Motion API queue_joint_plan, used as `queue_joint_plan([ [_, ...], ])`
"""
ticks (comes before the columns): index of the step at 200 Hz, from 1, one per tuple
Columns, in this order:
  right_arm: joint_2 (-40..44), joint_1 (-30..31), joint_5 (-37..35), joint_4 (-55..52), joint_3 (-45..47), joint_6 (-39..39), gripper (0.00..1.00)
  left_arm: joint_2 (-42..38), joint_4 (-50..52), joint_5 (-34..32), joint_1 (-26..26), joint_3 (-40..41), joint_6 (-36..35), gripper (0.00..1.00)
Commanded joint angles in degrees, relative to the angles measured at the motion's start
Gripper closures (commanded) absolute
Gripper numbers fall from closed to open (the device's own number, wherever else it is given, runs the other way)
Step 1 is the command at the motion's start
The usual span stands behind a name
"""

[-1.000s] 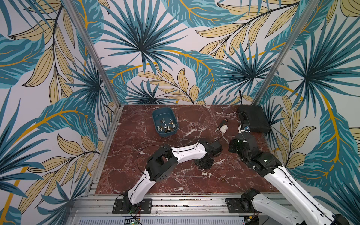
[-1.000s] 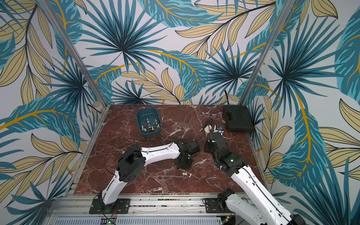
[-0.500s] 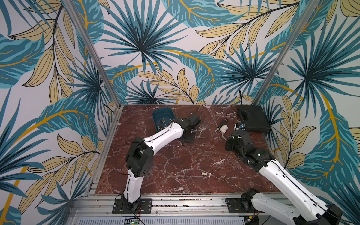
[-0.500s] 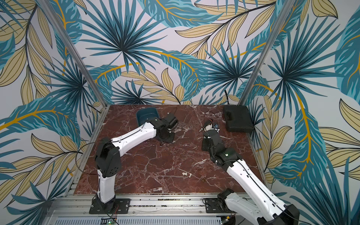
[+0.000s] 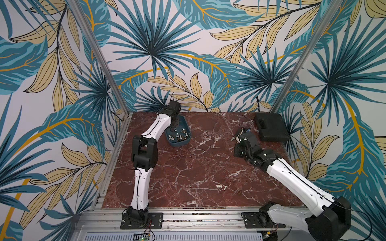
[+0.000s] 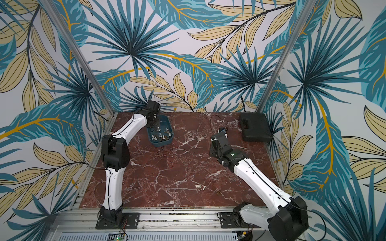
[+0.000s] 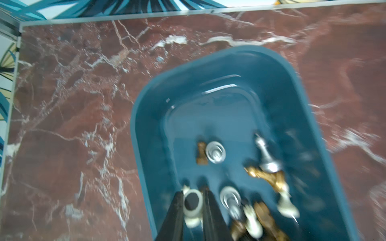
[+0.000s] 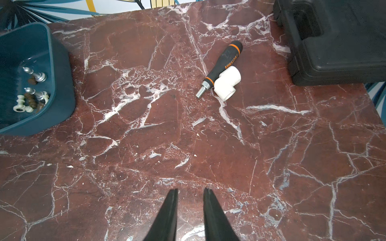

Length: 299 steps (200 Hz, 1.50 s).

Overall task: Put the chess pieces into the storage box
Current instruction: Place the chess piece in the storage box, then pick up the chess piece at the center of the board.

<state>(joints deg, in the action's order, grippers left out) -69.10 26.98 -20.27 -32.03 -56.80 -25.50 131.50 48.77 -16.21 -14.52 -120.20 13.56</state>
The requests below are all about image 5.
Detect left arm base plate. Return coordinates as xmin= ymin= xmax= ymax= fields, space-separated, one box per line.
xmin=120 ymin=212 xmax=163 ymax=230

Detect aluminium frame rail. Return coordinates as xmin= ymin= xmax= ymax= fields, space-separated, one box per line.
xmin=70 ymin=206 xmax=332 ymax=241

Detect black and white bottle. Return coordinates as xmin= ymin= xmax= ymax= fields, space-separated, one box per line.
xmin=231 ymin=135 xmax=240 ymax=143

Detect teal plastic storage box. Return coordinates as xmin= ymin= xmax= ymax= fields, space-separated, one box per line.
xmin=164 ymin=115 xmax=192 ymax=147

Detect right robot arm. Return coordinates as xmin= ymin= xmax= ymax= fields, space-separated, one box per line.
xmin=233 ymin=128 xmax=351 ymax=241

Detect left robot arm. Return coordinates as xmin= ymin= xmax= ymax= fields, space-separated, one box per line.
xmin=127 ymin=100 xmax=181 ymax=225

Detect black plastic case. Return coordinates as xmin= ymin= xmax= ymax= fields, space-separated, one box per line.
xmin=254 ymin=112 xmax=290 ymax=143

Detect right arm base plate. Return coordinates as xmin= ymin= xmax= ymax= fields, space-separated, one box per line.
xmin=241 ymin=212 xmax=286 ymax=230

